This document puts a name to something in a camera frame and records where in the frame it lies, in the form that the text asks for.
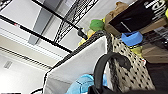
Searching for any blue toy cup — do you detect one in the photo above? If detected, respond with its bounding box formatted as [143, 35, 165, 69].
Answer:
[120, 30, 145, 47]

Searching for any green round toy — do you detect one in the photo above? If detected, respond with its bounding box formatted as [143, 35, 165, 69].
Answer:
[89, 19, 105, 33]

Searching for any brown cardboard box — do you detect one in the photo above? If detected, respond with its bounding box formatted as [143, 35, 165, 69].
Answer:
[141, 42, 168, 65]

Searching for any white wall plate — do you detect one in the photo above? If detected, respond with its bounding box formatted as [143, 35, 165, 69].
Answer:
[3, 60, 14, 70]

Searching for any bright yellow toy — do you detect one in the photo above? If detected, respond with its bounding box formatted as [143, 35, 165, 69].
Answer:
[164, 8, 168, 20]

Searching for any brown plush toy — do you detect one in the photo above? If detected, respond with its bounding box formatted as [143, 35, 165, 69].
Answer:
[103, 1, 130, 25]

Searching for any black wire shelf rack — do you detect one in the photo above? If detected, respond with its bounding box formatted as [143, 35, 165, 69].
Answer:
[0, 0, 168, 56]

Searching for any yellow green toy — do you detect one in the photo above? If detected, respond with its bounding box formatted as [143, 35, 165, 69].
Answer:
[129, 44, 145, 58]

